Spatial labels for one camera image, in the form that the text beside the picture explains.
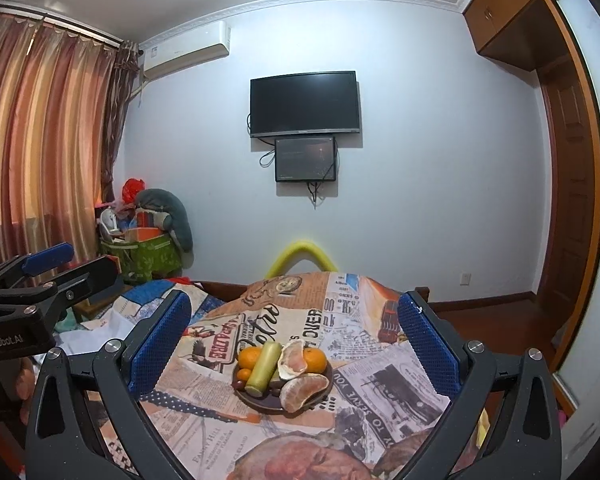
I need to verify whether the dark round plate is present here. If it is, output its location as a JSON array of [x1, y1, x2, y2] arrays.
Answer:
[[231, 357, 334, 415]]

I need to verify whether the medium orange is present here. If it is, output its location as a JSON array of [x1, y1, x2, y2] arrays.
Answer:
[[302, 347, 327, 375]]

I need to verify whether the white air conditioner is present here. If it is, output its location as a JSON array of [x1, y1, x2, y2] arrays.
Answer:
[[141, 21, 231, 81]]

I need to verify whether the large orange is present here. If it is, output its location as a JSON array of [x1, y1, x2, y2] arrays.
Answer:
[[237, 346, 265, 371]]

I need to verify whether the curved peeled pomelo segment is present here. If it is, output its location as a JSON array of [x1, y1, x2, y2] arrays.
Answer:
[[280, 374, 330, 413]]

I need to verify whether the black monitor cable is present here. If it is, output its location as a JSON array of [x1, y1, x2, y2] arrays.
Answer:
[[307, 180, 326, 211]]

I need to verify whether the yellow-green sugarcane piece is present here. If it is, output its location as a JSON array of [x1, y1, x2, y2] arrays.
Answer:
[[245, 342, 282, 397]]

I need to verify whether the newspaper printed cloth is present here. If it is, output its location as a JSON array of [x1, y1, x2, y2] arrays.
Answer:
[[55, 271, 491, 480]]

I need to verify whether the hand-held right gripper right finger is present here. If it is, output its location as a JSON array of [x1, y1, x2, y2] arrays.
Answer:
[[380, 291, 563, 480]]

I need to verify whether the orange striped curtain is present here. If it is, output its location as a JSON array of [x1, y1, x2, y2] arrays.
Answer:
[[0, 5, 141, 273]]

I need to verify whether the brown wooden door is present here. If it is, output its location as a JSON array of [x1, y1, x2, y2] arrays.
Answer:
[[535, 55, 600, 371]]

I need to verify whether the wooden overhead cabinet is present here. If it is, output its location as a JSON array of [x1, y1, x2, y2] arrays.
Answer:
[[462, 0, 581, 72]]

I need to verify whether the black wall television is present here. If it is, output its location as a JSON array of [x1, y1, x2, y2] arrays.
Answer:
[[250, 71, 362, 139]]

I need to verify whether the yellow foam tube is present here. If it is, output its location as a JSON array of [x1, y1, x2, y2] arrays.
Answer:
[[264, 240, 337, 279]]

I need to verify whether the red plastic bag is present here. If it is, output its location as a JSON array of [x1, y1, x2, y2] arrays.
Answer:
[[121, 178, 146, 203]]

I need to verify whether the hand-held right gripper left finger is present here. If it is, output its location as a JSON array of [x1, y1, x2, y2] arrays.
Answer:
[[24, 290, 193, 480]]

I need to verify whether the green patterned box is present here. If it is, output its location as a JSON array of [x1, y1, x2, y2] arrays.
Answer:
[[100, 232, 183, 283]]

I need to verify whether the small black wall monitor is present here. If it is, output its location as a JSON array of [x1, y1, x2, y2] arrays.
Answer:
[[274, 136, 337, 183]]

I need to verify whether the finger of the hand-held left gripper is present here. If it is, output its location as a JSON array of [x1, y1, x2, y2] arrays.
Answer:
[[0, 243, 75, 288], [35, 256, 120, 328]]

